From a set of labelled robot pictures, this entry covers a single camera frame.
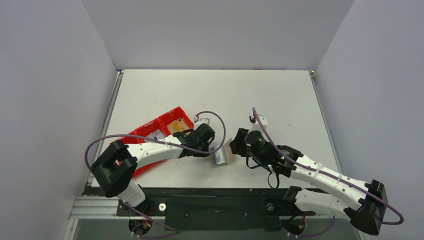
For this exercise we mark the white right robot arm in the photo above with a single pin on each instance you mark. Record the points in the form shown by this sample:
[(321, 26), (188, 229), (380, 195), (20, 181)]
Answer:
[(359, 202)]

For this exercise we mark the gold card in tray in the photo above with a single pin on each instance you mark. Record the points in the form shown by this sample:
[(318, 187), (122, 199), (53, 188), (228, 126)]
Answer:
[(178, 125)]

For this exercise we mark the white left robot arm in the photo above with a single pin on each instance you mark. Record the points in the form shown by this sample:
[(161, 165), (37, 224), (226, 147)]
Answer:
[(115, 167)]

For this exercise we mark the silver striped card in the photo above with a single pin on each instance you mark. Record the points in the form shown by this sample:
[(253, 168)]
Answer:
[(157, 135)]

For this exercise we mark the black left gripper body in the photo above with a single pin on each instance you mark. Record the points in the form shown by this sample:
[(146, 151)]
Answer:
[(203, 146)]

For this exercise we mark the aluminium frame rail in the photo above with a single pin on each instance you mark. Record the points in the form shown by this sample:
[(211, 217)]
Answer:
[(98, 207)]

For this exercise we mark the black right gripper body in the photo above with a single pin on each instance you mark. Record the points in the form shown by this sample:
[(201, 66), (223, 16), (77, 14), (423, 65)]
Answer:
[(237, 143)]

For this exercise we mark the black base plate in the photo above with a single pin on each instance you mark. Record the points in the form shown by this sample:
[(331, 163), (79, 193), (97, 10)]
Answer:
[(220, 209)]

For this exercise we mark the red plastic tray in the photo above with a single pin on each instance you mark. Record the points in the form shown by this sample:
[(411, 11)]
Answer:
[(165, 125)]

